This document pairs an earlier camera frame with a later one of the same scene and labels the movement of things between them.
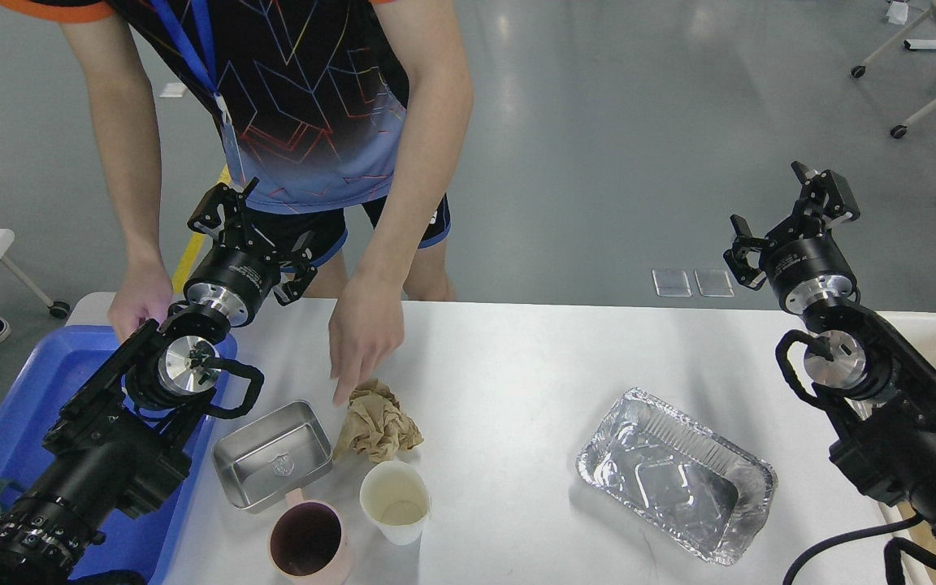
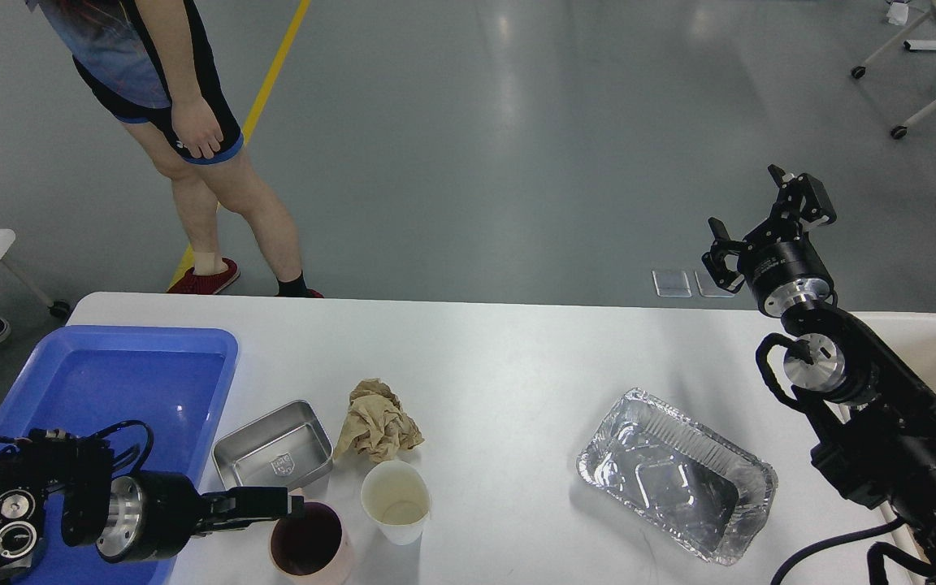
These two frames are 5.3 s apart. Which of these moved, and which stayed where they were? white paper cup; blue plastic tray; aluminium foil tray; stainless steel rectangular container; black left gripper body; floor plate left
Moved: black left gripper body
Stayed: floor plate left; blue plastic tray; aluminium foil tray; white paper cup; stainless steel rectangular container
